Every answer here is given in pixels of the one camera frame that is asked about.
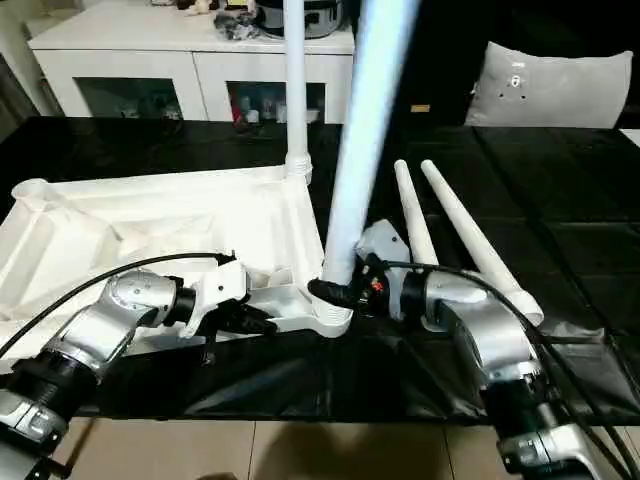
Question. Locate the grey pillow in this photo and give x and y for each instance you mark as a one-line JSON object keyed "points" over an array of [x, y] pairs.
{"points": [[555, 85]]}

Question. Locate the white plastic table leg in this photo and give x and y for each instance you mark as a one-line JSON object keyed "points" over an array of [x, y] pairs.
{"points": [[415, 220], [295, 90], [480, 245], [365, 130]]}

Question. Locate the grey black bag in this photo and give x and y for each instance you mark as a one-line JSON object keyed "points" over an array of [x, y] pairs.
{"points": [[320, 15]]}

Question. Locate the white cabinet with glass doors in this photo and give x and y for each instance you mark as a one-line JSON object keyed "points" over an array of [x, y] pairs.
{"points": [[150, 50]]}

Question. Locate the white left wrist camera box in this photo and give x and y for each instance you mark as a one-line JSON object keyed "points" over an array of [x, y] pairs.
{"points": [[218, 282]]}

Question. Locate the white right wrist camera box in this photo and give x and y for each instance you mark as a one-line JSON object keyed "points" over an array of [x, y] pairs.
{"points": [[385, 243]]}

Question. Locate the white plastic table top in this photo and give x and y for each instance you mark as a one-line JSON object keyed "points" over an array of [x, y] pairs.
{"points": [[150, 215]]}

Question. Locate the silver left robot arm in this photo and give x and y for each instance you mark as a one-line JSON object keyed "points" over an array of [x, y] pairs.
{"points": [[90, 345]]}

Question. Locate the small yellow tag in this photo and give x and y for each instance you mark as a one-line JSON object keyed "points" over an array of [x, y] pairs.
{"points": [[420, 108]]}

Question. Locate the black work mat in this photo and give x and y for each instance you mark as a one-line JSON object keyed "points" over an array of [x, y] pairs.
{"points": [[560, 200]]}

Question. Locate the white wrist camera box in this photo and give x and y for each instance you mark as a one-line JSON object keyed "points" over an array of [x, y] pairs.
{"points": [[385, 243], [218, 282]]}

